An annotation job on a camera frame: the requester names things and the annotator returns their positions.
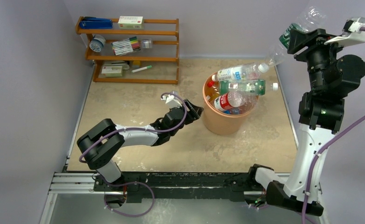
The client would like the purple cable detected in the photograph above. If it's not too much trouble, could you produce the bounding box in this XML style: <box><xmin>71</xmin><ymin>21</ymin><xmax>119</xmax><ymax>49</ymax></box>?
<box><xmin>78</xmin><ymin>92</ymin><xmax>189</xmax><ymax>218</ymax></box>
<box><xmin>300</xmin><ymin>26</ymin><xmax>365</xmax><ymax>224</ymax></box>

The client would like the red label bottle red cap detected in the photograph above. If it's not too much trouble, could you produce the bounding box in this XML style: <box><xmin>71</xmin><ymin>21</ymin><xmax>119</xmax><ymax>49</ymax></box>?
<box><xmin>207</xmin><ymin>81</ymin><xmax>215</xmax><ymax>88</ymax></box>

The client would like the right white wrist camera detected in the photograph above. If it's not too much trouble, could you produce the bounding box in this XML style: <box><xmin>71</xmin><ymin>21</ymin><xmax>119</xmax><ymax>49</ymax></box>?
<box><xmin>324</xmin><ymin>17</ymin><xmax>365</xmax><ymax>47</ymax></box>

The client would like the green white marker pen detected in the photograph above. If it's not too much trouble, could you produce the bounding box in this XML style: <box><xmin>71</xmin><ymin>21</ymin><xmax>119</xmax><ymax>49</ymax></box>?
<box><xmin>131</xmin><ymin>65</ymin><xmax>152</xmax><ymax>73</ymax></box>

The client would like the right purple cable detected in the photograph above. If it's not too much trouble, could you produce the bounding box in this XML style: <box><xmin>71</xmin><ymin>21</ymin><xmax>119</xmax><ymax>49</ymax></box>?
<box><xmin>300</xmin><ymin>26</ymin><xmax>365</xmax><ymax>224</ymax></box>

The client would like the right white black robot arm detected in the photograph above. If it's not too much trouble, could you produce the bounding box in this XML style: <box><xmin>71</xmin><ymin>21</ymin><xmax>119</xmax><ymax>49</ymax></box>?
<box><xmin>246</xmin><ymin>22</ymin><xmax>365</xmax><ymax>216</ymax></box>

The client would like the blue stapler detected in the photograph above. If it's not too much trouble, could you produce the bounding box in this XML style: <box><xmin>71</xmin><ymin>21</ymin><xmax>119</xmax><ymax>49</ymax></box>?
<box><xmin>78</xmin><ymin>17</ymin><xmax>113</xmax><ymax>29</ymax></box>

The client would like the dark green label clear bottle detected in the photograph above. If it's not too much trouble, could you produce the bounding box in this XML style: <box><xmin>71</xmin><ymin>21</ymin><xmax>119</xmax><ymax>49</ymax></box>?
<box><xmin>258</xmin><ymin>6</ymin><xmax>327</xmax><ymax>73</ymax></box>

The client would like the white green small box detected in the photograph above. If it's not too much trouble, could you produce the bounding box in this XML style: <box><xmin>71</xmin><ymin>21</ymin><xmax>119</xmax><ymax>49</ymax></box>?
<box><xmin>117</xmin><ymin>16</ymin><xmax>144</xmax><ymax>29</ymax></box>

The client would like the orange plastic bin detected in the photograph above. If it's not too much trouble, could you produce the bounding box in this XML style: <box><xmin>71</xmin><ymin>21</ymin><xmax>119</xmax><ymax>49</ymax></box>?
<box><xmin>201</xmin><ymin>76</ymin><xmax>259</xmax><ymax>135</ymax></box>

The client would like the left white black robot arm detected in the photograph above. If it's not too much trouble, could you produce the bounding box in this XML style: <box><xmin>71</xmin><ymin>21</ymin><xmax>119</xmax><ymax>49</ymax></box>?
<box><xmin>77</xmin><ymin>99</ymin><xmax>204</xmax><ymax>191</ymax></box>

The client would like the white box on bottom shelf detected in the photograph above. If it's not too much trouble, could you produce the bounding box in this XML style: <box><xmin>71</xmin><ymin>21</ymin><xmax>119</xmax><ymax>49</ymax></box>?
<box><xmin>101</xmin><ymin>65</ymin><xmax>123</xmax><ymax>77</ymax></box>

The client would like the small clear jar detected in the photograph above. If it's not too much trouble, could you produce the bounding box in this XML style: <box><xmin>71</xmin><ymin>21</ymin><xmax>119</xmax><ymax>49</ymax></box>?
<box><xmin>141</xmin><ymin>39</ymin><xmax>153</xmax><ymax>49</ymax></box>

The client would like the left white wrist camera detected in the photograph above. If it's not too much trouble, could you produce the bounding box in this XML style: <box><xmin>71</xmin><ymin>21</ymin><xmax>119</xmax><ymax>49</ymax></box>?
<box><xmin>161</xmin><ymin>91</ymin><xmax>182</xmax><ymax>109</ymax></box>

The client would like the wooden three-tier shelf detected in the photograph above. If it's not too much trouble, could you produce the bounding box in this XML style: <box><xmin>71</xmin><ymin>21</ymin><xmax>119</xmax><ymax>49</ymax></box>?
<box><xmin>75</xmin><ymin>16</ymin><xmax>179</xmax><ymax>84</ymax></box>

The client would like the green tinted plastic bottle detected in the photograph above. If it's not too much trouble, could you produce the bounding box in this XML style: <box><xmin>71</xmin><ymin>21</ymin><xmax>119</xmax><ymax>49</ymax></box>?
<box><xmin>218</xmin><ymin>79</ymin><xmax>279</xmax><ymax>96</ymax></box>

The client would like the blue white tape roll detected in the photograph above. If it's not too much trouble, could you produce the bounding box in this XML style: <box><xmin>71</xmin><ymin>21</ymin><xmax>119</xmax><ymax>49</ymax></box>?
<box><xmin>89</xmin><ymin>34</ymin><xmax>106</xmax><ymax>53</ymax></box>

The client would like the pack of coloured markers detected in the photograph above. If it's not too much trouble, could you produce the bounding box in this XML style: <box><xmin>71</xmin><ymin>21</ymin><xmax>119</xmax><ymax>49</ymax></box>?
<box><xmin>112</xmin><ymin>36</ymin><xmax>141</xmax><ymax>56</ymax></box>

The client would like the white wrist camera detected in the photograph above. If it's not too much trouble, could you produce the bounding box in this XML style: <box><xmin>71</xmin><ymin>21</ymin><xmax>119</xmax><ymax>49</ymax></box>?
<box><xmin>161</xmin><ymin>91</ymin><xmax>182</xmax><ymax>109</ymax></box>
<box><xmin>324</xmin><ymin>17</ymin><xmax>365</xmax><ymax>47</ymax></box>

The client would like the white tape dispenser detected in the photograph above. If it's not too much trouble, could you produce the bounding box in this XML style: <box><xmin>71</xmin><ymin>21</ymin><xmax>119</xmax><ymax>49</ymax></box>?
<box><xmin>104</xmin><ymin>60</ymin><xmax>130</xmax><ymax>70</ymax></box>

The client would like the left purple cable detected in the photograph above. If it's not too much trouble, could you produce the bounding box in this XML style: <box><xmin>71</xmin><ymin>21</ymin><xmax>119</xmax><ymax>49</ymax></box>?
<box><xmin>78</xmin><ymin>92</ymin><xmax>189</xmax><ymax>218</ymax></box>

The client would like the grey yellow eraser block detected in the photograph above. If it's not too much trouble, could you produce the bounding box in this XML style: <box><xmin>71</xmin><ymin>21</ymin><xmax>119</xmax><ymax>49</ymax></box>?
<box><xmin>132</xmin><ymin>60</ymin><xmax>141</xmax><ymax>69</ymax></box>

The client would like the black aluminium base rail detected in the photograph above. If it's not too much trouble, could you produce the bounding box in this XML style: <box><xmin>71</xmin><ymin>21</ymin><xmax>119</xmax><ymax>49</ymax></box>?
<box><xmin>49</xmin><ymin>171</ymin><xmax>322</xmax><ymax>205</ymax></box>

